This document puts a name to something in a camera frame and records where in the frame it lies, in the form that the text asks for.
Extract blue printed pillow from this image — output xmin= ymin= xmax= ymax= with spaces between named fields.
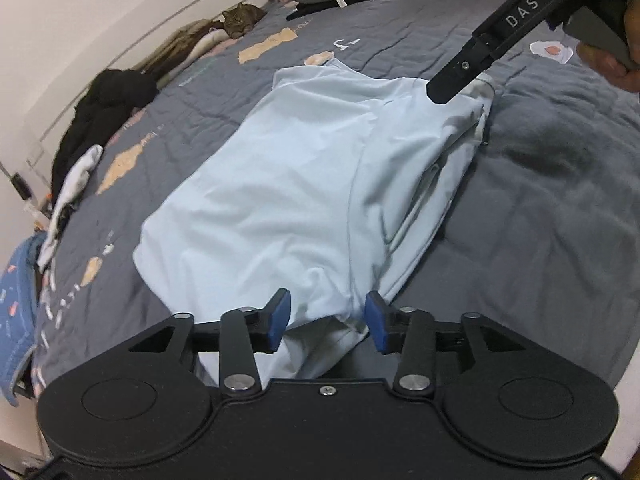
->
xmin=0 ymin=235 xmax=51 ymax=406

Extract white mattress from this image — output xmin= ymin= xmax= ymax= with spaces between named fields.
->
xmin=600 ymin=355 xmax=640 ymax=480

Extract grey printed bed quilt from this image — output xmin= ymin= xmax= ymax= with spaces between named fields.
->
xmin=30 ymin=0 xmax=640 ymax=391

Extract white and grey garment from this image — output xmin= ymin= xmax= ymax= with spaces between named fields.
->
xmin=36 ymin=144 xmax=105 ymax=271

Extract white headboard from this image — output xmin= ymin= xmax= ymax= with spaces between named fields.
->
xmin=0 ymin=0 xmax=281 ymax=171

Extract light blue hooded jacket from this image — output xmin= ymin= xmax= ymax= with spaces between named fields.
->
xmin=132 ymin=57 xmax=497 ymax=381

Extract tabby cat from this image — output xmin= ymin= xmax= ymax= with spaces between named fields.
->
xmin=220 ymin=2 xmax=268 ymax=38

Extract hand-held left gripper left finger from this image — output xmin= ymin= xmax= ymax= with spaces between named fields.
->
xmin=129 ymin=288 xmax=292 ymax=400

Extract black puffer jacket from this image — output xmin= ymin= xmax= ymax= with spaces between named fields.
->
xmin=50 ymin=68 xmax=161 ymax=193

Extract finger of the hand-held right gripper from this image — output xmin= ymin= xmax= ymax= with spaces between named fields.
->
xmin=426 ymin=0 xmax=588 ymax=106

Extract folded brown blankets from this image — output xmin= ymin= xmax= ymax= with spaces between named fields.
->
xmin=132 ymin=17 xmax=236 ymax=86

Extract person's right hand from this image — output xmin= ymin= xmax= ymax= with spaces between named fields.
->
xmin=575 ymin=0 xmax=640 ymax=93

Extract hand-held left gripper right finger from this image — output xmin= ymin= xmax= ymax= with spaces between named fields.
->
xmin=366 ymin=291 xmax=526 ymax=400

